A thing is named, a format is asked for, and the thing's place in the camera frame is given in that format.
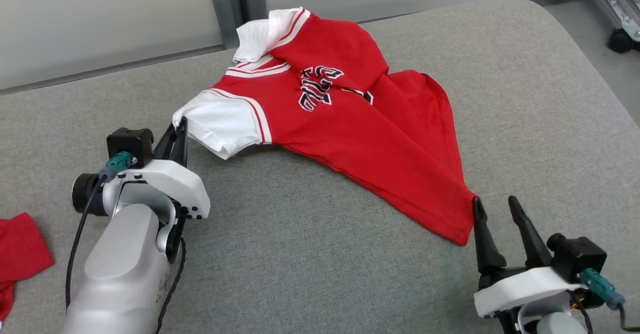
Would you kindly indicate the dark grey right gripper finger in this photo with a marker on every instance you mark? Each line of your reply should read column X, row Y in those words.
column 487, row 249
column 532, row 244

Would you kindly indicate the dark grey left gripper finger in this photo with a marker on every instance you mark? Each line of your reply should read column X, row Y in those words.
column 182, row 144
column 167, row 147

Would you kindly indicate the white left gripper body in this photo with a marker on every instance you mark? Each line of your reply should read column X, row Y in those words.
column 180, row 184

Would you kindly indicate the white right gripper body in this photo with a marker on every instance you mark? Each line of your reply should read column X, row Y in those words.
column 525, row 286

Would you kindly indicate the red jersey shirt white sleeves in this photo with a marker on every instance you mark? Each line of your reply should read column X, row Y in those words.
column 360, row 144

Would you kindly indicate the red shorts white side stripe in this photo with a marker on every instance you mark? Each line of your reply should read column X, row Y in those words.
column 20, row 249

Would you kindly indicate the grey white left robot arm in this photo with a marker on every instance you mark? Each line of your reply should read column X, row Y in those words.
column 125, row 264

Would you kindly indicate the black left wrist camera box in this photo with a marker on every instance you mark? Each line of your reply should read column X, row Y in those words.
column 130, row 144

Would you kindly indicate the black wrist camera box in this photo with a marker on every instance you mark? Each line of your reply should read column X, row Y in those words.
column 130, row 144
column 580, row 256

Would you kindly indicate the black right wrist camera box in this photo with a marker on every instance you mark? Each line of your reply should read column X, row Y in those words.
column 580, row 256

